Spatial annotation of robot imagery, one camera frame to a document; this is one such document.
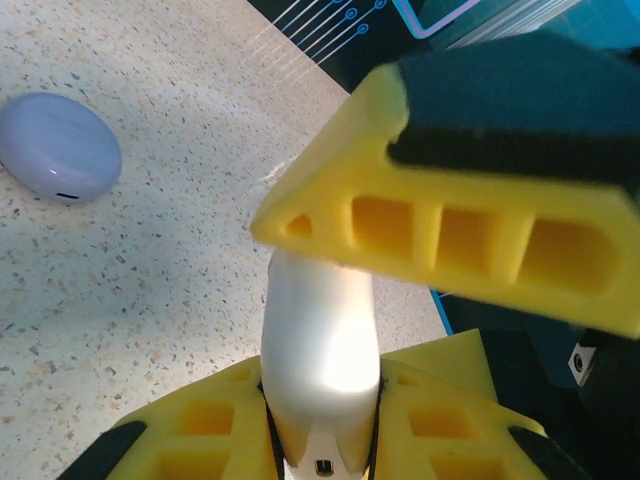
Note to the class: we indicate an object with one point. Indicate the round purple charging case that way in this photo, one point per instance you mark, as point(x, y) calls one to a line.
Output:
point(60, 145)

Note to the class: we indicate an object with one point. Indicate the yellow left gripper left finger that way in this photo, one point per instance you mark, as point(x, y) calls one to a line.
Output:
point(250, 440)

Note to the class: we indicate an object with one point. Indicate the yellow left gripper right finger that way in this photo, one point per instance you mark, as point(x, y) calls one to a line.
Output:
point(395, 435)

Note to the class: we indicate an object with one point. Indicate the white rounded rectangular charging case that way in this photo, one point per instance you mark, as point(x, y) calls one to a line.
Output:
point(320, 360)

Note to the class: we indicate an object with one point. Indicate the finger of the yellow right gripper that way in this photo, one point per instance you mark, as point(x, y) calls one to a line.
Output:
point(425, 190)
point(465, 360)

